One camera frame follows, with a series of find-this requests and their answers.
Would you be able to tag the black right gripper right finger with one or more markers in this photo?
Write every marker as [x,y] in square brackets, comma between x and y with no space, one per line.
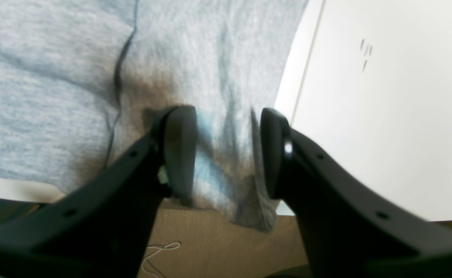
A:
[348,230]

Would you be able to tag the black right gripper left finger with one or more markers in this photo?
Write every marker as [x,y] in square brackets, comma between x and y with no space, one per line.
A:
[102,229]

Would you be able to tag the grey T-shirt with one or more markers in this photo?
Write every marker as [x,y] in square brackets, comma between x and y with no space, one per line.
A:
[82,80]

